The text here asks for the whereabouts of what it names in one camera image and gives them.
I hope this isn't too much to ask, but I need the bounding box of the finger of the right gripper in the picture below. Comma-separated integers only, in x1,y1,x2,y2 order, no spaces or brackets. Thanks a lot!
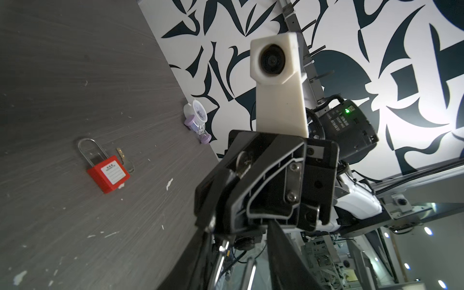
194,130,268,230
223,135,306,232

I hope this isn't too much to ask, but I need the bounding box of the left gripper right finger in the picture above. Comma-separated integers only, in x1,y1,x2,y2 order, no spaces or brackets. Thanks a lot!
267,220,322,290

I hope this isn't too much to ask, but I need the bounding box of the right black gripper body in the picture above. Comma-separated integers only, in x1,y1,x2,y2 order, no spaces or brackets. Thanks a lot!
297,139,339,232

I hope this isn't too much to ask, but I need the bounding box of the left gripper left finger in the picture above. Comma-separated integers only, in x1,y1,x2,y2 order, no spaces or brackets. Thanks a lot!
157,230,213,290

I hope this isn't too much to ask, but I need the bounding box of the small brass key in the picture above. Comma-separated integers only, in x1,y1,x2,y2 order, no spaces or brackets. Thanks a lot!
116,147,135,174

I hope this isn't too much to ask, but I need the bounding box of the red padlock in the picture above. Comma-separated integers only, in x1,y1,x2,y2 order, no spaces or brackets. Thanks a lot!
77,138,130,194

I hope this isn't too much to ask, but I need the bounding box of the small black padlock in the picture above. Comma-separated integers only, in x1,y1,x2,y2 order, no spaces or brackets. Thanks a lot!
213,235,267,290

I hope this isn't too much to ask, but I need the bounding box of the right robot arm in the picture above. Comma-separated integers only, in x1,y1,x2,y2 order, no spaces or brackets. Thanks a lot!
194,100,389,235

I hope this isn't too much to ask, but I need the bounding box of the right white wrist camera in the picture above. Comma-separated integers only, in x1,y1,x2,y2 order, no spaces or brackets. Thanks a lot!
250,32,309,138

